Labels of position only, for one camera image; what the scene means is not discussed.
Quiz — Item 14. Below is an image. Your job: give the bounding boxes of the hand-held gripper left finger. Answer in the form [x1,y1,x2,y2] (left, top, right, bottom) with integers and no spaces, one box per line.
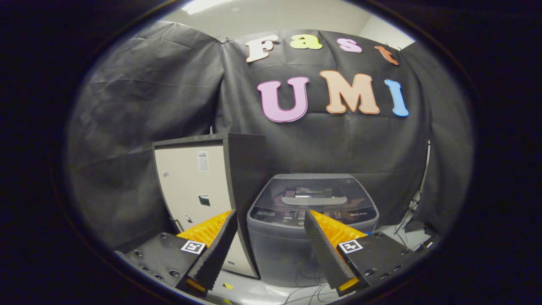
[114,209,238,298]

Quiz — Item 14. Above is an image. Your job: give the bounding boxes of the grey washing machine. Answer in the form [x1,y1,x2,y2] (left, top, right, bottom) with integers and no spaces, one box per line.
[247,173,379,288]

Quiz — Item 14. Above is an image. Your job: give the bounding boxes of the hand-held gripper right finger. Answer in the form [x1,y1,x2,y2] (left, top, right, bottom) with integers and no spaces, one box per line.
[303,209,424,297]

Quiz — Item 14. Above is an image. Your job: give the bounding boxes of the grey and beige cabinet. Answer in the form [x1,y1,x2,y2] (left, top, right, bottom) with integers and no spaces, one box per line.
[152,133,267,279]

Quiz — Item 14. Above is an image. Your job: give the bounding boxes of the black backdrop cloth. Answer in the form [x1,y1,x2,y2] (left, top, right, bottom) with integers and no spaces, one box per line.
[66,21,474,250]

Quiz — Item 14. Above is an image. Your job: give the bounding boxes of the black floor cables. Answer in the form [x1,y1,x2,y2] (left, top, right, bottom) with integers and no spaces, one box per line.
[283,271,340,304]

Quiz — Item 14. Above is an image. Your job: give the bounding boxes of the black hanging cables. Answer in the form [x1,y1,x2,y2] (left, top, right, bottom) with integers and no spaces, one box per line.
[394,191,425,247]

